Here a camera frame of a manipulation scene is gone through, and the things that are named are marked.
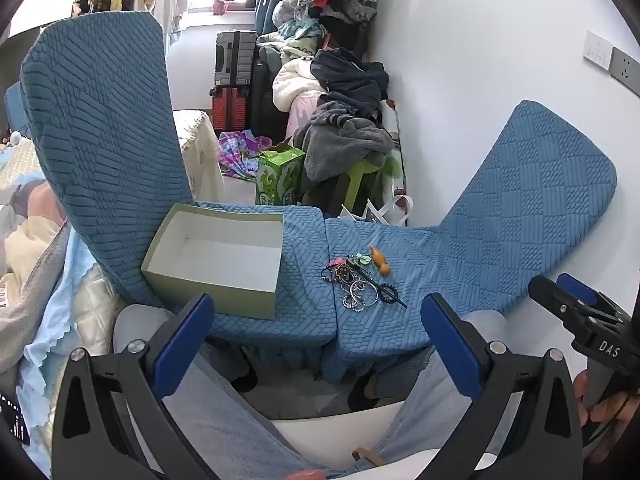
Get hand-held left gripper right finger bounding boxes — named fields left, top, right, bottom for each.
left=420, top=292, right=584, bottom=480

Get person's jeans legs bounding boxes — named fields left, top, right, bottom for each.
left=162, top=310, right=506, bottom=480

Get cream cloth covered furniture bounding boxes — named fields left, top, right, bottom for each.
left=172, top=109, right=226, bottom=202

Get black suitcase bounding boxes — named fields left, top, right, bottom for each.
left=249, top=46, right=282, bottom=137

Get red suitcase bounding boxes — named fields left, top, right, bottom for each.
left=209, top=84, right=254, bottom=134

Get cream fluffy coat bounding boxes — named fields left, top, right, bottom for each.
left=272, top=57, right=327, bottom=112

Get pile of mixed clothes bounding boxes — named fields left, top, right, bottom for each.
left=255, top=0, right=383, bottom=58

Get floral printed board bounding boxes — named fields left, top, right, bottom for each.
left=382, top=99, right=408, bottom=201

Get orange gourd pendant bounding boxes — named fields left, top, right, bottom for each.
left=369, top=245, right=392, bottom=277

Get light blue blanket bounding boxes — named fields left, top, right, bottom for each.
left=17, top=227, right=117, bottom=478

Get grey wall socket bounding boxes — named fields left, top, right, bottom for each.
left=608, top=47, right=640, bottom=97

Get pink garment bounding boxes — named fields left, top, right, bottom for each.
left=287, top=91, right=328, bottom=135

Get green stool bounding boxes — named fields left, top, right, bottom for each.
left=339, top=157, right=387, bottom=213

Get colourful printed cloth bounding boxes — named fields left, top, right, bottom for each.
left=218, top=130, right=274, bottom=179

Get black hair stick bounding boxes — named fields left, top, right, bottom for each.
left=350, top=262, right=408, bottom=309

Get person's right hand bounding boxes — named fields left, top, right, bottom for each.
left=572, top=369, right=634, bottom=464

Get white plastic bag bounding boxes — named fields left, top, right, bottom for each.
left=340, top=194, right=415, bottom=227

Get green carton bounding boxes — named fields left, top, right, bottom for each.
left=255, top=145, right=307, bottom=207

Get dark beaded bracelet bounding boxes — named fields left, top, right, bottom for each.
left=321, top=266, right=357, bottom=286

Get blue covered chair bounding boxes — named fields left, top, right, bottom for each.
left=19, top=10, right=342, bottom=356
left=324, top=100, right=619, bottom=368

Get dark navy garment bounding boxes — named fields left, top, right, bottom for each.
left=310, top=48, right=390, bottom=113

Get white wall switch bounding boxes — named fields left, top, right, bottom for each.
left=582, top=30, right=614, bottom=70

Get beaded chain bracelet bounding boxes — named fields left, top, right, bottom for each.
left=341, top=281, right=375, bottom=312

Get grey suitcase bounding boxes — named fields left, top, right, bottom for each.
left=215, top=29, right=259, bottom=87

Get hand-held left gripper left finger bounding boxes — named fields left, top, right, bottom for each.
left=52, top=292, right=216, bottom=480

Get green and white cardboard box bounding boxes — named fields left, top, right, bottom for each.
left=141, top=203, right=285, bottom=321

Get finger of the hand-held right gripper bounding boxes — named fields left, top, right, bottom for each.
left=556, top=272, right=627, bottom=322
left=528, top=276, right=637, bottom=357

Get patterned bed quilt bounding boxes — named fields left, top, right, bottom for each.
left=0, top=132, right=121, bottom=381

